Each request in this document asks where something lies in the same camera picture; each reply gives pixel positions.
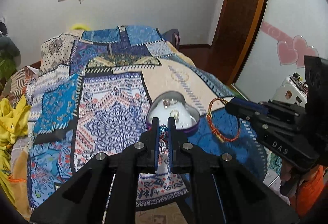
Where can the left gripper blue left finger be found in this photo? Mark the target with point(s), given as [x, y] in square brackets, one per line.
[148, 160]

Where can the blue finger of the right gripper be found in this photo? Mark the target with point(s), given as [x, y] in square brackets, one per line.
[248, 105]

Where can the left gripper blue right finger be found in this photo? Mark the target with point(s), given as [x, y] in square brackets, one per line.
[176, 138]

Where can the blue beaded jewelry piece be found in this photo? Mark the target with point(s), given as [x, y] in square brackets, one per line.
[163, 131]

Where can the purple heart-shaped tin box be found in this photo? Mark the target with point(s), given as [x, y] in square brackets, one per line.
[173, 104]

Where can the white small fridge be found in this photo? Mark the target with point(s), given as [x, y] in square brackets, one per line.
[293, 90]

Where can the blue patchwork bed blanket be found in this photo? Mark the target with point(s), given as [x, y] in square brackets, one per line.
[92, 94]

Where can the brown wooden door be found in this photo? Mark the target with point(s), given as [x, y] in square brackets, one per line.
[235, 33]

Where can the dark pillow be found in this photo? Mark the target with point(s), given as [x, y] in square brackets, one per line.
[173, 37]

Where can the yellow cloth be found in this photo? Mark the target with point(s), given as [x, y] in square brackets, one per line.
[14, 121]

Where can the pile of clothes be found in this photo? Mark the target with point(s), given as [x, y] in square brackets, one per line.
[9, 51]

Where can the pink heart wall sticker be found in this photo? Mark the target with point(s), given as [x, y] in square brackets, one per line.
[293, 51]

